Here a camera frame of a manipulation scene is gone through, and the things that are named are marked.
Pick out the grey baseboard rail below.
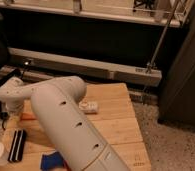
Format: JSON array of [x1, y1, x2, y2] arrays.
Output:
[[9, 48, 162, 87]]

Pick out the dark cabinet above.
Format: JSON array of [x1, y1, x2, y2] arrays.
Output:
[[157, 3, 195, 127]]

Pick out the metal pole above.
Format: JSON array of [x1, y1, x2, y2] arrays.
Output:
[[146, 0, 181, 73]]

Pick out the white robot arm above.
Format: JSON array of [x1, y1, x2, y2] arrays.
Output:
[[0, 76, 130, 171]]

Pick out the black cable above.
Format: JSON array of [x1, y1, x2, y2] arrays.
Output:
[[0, 59, 34, 130]]

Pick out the white plastic bottle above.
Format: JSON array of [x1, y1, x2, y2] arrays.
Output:
[[79, 101, 98, 114]]

